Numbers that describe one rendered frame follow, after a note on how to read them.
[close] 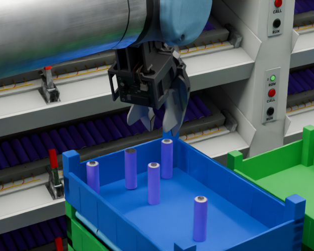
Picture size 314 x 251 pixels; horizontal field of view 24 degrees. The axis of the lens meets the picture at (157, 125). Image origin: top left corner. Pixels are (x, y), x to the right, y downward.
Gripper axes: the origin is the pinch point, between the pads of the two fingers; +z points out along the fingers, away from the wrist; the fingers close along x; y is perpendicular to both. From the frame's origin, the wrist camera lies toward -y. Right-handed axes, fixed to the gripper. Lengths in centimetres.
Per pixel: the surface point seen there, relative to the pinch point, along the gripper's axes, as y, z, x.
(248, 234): 11.0, 7.5, 17.0
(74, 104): -9.7, 8.8, -23.2
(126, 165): 6.3, 4.2, -3.8
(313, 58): -56, 24, 8
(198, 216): 14.4, 2.4, 11.4
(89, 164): 10.9, 1.0, -7.1
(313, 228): 0.1, 15.2, 23.4
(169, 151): 0.4, 5.2, 0.6
